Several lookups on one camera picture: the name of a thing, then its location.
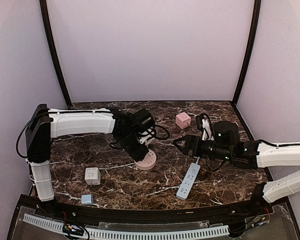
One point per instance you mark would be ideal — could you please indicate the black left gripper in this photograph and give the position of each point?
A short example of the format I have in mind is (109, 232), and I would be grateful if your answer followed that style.
(140, 154)

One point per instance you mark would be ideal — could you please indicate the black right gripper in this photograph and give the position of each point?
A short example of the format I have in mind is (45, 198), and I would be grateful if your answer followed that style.
(190, 145)

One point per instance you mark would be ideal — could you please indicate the white cube socket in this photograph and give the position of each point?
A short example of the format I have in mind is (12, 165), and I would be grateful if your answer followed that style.
(92, 176)

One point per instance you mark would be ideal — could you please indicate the small blue plug adapter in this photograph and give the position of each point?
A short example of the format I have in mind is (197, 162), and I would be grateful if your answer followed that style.
(87, 200)

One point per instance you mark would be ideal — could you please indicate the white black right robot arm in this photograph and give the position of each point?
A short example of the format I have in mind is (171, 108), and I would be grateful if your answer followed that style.
(223, 143)

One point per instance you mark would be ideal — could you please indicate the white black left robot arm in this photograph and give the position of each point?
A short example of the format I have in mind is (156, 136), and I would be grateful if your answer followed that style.
(131, 132)

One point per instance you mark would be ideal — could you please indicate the round pink power strip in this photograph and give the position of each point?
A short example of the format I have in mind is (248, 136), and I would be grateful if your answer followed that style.
(148, 163)

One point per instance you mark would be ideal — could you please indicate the pink cube socket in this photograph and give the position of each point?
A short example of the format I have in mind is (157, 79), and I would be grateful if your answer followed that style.
(183, 120)

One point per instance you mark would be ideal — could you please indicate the blue power strip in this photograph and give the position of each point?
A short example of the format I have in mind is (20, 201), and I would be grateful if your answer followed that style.
(188, 181)

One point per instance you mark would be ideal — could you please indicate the small circuit board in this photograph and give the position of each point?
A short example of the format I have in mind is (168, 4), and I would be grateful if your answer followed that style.
(71, 229)

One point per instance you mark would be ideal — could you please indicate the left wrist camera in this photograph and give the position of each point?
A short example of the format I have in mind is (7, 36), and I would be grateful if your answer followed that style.
(146, 140)

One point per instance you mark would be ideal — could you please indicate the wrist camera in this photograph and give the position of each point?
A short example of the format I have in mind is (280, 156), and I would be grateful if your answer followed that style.
(146, 140)
(204, 125)

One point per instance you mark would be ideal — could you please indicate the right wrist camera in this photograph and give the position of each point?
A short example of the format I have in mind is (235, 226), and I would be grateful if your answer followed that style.
(204, 125)

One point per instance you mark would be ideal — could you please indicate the white cable duct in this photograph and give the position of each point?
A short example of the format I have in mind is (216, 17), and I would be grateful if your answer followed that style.
(118, 231)

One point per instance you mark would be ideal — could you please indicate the black front rail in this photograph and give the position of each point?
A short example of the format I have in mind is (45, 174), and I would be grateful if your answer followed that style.
(227, 214)

